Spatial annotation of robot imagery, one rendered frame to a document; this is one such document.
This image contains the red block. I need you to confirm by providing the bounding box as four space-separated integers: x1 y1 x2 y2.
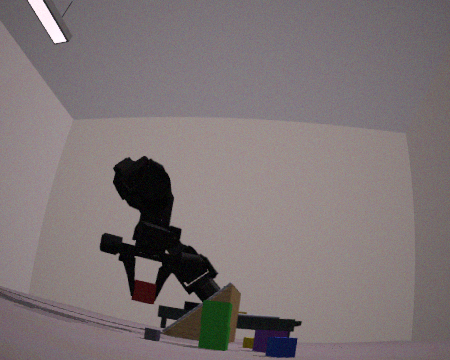
131 280 157 304

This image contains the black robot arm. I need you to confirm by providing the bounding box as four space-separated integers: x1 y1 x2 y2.
113 156 220 302

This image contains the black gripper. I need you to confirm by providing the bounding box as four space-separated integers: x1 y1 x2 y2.
100 214 202 301

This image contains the purple block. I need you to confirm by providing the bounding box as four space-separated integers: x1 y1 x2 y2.
252 330 288 353

